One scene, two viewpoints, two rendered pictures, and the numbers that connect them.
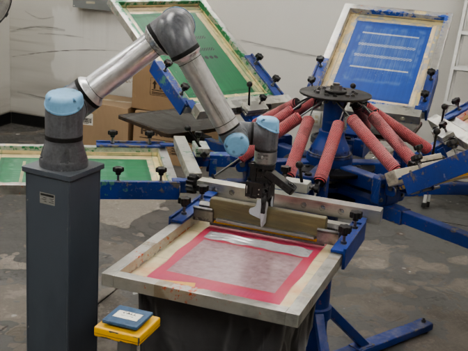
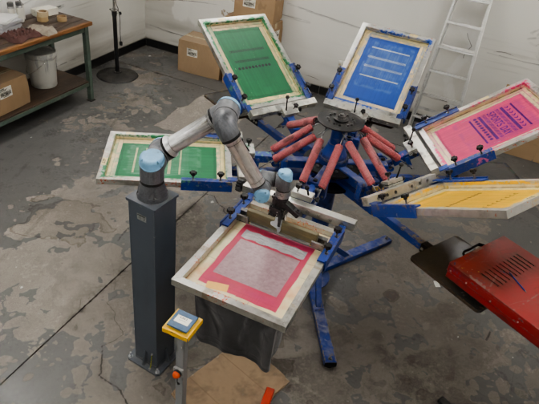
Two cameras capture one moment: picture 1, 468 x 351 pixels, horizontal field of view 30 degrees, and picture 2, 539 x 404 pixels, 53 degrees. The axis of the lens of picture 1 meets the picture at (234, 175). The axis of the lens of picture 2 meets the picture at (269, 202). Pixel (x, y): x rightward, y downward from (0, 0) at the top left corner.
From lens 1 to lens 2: 0.91 m
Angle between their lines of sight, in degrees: 18
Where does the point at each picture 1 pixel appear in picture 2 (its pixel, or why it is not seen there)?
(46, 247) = (141, 243)
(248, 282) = (261, 285)
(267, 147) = (284, 190)
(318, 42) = (350, 14)
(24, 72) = (154, 12)
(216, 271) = (243, 273)
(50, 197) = (143, 217)
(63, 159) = (151, 196)
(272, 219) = (285, 228)
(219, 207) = (253, 216)
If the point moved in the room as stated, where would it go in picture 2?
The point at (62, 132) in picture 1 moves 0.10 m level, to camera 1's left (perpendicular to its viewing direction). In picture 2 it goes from (150, 181) to (129, 178)
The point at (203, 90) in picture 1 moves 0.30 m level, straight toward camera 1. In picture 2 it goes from (241, 163) to (234, 200)
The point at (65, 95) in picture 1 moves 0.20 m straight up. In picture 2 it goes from (152, 157) to (151, 119)
